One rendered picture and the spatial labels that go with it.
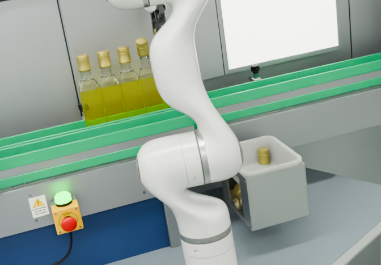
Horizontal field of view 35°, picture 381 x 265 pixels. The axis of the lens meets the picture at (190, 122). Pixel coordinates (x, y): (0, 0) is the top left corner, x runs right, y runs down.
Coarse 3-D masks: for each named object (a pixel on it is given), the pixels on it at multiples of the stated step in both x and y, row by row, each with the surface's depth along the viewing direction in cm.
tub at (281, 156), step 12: (240, 144) 180; (252, 144) 181; (264, 144) 182; (276, 144) 177; (252, 156) 181; (276, 156) 178; (288, 156) 170; (300, 156) 165; (252, 168) 179; (264, 168) 178; (276, 168) 161
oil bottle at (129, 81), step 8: (120, 72) 176; (128, 72) 175; (120, 80) 174; (128, 80) 174; (136, 80) 175; (128, 88) 175; (136, 88) 175; (128, 96) 175; (136, 96) 176; (128, 104) 176; (136, 104) 177; (128, 112) 177; (136, 112) 178; (144, 112) 178
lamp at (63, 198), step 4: (60, 192) 161; (64, 192) 161; (68, 192) 161; (56, 196) 160; (60, 196) 159; (64, 196) 159; (68, 196) 160; (56, 200) 159; (60, 200) 159; (64, 200) 159; (68, 200) 160; (72, 200) 162; (56, 204) 160; (60, 204) 159; (64, 204) 159; (68, 204) 160
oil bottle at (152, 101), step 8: (144, 72) 175; (152, 72) 176; (144, 80) 175; (152, 80) 176; (144, 88) 176; (152, 88) 177; (144, 96) 177; (152, 96) 177; (160, 96) 178; (144, 104) 178; (152, 104) 178; (160, 104) 179
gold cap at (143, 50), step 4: (136, 40) 173; (140, 40) 173; (144, 40) 173; (136, 44) 173; (140, 44) 172; (144, 44) 172; (148, 44) 174; (140, 48) 173; (144, 48) 173; (148, 48) 174; (140, 52) 174; (144, 52) 174; (148, 52) 175; (140, 56) 175; (144, 56) 175
